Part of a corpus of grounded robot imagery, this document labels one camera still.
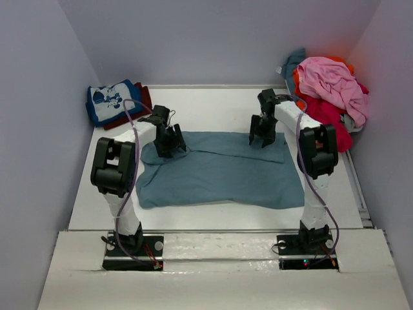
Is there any teal t shirt in pile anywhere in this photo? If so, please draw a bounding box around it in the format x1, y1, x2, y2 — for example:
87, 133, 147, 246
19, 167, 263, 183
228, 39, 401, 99
281, 48, 306, 94

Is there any folded dark red t shirt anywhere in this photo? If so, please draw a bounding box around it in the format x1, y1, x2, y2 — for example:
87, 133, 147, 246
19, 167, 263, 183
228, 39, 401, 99
103, 81, 154, 131

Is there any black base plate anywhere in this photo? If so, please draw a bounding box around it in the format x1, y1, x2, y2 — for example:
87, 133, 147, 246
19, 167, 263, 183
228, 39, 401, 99
101, 232, 164, 272
271, 234, 339, 271

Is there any magenta t shirt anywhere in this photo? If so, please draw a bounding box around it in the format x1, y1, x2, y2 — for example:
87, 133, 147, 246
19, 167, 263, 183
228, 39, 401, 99
302, 83, 368, 152

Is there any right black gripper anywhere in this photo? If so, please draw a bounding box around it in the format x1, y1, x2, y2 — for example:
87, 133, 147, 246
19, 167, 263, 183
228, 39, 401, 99
249, 114, 279, 147

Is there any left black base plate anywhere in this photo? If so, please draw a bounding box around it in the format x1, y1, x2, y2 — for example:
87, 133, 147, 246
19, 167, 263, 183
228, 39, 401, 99
101, 232, 164, 272

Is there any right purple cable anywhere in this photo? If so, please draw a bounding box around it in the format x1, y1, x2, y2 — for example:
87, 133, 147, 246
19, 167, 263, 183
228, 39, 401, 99
277, 94, 340, 267

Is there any folded blue mickey t shirt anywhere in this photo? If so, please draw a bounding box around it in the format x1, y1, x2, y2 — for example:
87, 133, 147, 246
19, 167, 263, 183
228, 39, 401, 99
85, 79, 143, 127

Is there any pink t shirt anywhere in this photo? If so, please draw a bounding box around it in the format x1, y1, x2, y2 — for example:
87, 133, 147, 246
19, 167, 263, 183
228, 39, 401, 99
297, 57, 368, 127

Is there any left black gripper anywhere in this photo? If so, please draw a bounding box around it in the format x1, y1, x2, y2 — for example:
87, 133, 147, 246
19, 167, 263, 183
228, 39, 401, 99
153, 124, 185, 158

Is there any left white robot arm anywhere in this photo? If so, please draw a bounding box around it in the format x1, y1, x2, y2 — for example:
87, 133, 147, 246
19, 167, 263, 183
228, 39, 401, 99
90, 105, 186, 257

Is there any grey white t shirt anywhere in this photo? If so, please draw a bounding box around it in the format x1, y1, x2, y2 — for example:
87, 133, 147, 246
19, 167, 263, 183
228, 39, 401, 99
340, 114, 363, 133

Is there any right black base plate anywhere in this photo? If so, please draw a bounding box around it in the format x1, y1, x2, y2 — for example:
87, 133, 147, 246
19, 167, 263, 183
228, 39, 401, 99
271, 234, 339, 271

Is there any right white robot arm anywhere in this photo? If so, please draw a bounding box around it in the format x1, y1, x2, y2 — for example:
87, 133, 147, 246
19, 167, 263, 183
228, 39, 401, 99
249, 88, 338, 256

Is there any grey-blue t shirt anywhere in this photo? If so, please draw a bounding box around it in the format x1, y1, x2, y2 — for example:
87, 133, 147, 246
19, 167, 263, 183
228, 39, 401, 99
136, 132, 304, 209

